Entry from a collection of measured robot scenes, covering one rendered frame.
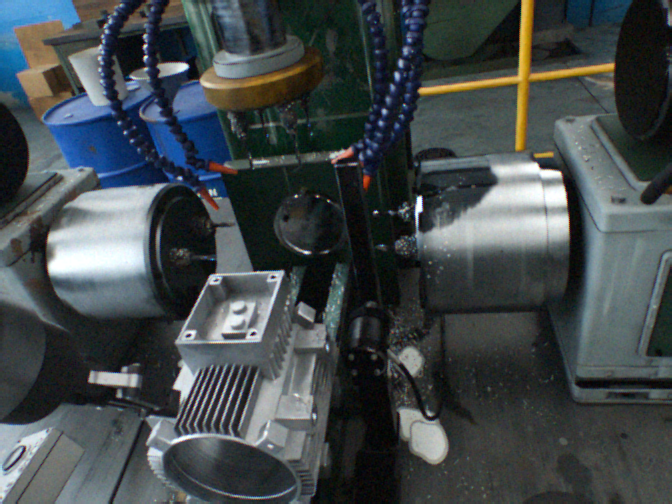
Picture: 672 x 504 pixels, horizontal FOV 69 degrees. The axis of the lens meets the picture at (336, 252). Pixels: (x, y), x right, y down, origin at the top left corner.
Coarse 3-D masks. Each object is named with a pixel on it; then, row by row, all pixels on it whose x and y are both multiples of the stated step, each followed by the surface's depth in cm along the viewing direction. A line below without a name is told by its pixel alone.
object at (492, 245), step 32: (448, 160) 74; (480, 160) 72; (512, 160) 70; (544, 160) 71; (416, 192) 72; (448, 192) 69; (480, 192) 68; (512, 192) 66; (544, 192) 67; (416, 224) 71; (448, 224) 67; (480, 224) 66; (512, 224) 65; (544, 224) 65; (416, 256) 74; (448, 256) 68; (480, 256) 67; (512, 256) 66; (544, 256) 65; (448, 288) 70; (480, 288) 69; (512, 288) 68; (544, 288) 67
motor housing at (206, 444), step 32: (288, 352) 60; (192, 384) 55; (224, 384) 54; (256, 384) 54; (288, 384) 57; (320, 384) 60; (192, 416) 50; (224, 416) 50; (256, 416) 52; (320, 416) 58; (192, 448) 61; (224, 448) 64; (256, 448) 65; (288, 448) 52; (320, 448) 56; (192, 480) 59; (224, 480) 61; (256, 480) 62; (288, 480) 59
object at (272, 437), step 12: (300, 312) 63; (312, 312) 64; (300, 324) 64; (156, 432) 51; (168, 432) 52; (264, 432) 49; (276, 432) 50; (156, 444) 52; (168, 444) 52; (264, 444) 49; (276, 444) 49
